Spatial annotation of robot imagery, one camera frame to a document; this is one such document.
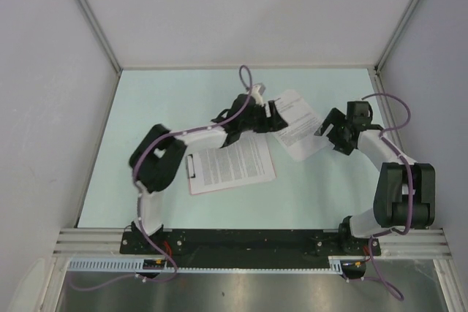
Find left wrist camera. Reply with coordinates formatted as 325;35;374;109
251;83;265;106

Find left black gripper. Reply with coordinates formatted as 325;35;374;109
239;100;287;134

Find metal clipboard clip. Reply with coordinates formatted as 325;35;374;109
186;154;196;179

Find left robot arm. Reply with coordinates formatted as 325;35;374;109
129;94;288;254

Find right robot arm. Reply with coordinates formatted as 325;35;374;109
314;101;436;254

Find printed form sheet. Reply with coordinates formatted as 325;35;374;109
273;89;330;162

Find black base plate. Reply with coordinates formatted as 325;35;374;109
120;228;381;270

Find white cable duct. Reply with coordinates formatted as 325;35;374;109
67;258;365;275

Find pink clipboard folder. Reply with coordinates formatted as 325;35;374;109
189;151;276;195

